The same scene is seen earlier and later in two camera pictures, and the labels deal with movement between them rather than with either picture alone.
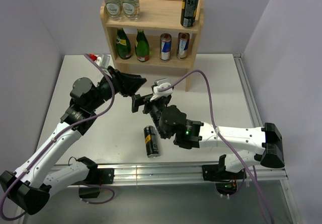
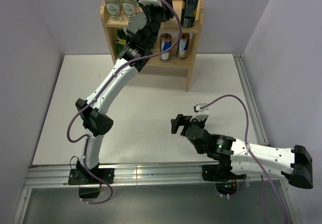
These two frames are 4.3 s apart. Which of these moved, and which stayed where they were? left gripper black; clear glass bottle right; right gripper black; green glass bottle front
Moved: left gripper black; right gripper black
Stayed: clear glass bottle right; green glass bottle front
